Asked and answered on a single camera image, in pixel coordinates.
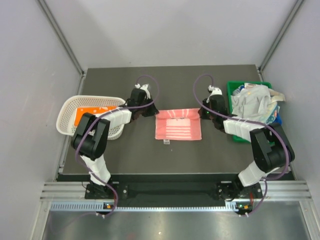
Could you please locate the grey slotted cable duct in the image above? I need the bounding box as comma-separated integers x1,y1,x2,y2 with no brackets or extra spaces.
50,201,249,212

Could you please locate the white green towel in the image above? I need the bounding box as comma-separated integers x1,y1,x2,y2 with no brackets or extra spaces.
230,84,271,123

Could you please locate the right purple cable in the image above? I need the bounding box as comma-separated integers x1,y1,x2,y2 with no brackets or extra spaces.
192,73,291,217

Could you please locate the blue patterned towel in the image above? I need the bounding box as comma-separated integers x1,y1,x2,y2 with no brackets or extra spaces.
273,114,282,125

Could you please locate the pink patterned towel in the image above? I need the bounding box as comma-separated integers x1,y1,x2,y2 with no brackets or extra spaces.
155,108,202,141

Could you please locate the purple cable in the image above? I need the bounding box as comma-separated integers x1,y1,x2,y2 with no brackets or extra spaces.
192,73,291,217
74,74,160,217

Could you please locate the cream patterned towel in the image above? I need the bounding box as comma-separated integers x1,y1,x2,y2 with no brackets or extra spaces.
258,88,286,125

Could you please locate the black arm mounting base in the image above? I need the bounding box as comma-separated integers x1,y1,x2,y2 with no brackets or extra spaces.
84,181,266,208

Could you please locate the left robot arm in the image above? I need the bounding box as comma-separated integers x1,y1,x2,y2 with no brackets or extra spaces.
71,83,159,200

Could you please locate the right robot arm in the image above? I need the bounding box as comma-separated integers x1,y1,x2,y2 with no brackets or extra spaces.
198,85,295,201

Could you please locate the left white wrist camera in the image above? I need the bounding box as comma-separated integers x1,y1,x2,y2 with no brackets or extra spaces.
134,83,151,99

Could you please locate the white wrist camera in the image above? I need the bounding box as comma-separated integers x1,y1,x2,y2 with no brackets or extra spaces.
134,83,151,99
208,85,223,96

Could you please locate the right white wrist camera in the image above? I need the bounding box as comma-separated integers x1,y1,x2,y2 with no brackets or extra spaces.
208,85,223,96

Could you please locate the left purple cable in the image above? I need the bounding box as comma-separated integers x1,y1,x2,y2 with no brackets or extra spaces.
74,74,160,217

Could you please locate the white perforated plastic basket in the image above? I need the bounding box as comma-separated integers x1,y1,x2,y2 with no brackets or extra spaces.
56,95,125,136

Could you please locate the orange fox pattern towel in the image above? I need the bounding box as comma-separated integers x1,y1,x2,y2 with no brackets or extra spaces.
73,105,117,127

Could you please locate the green plastic bin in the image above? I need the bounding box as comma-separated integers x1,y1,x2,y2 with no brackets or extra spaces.
226,80,285,145

